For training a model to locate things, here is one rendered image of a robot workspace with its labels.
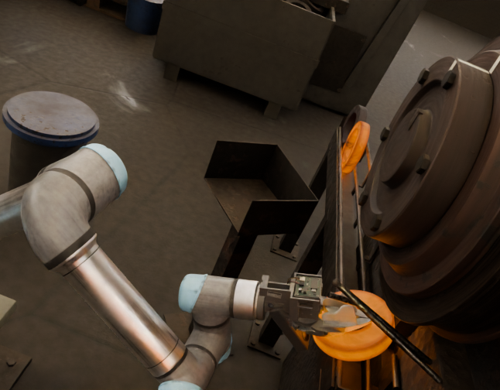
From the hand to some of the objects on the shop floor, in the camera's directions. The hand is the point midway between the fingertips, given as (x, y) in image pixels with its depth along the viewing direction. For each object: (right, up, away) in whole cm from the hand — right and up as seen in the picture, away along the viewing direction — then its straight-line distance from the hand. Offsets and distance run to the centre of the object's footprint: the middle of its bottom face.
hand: (364, 321), depth 90 cm
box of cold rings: (-37, +111, +269) cm, 293 cm away
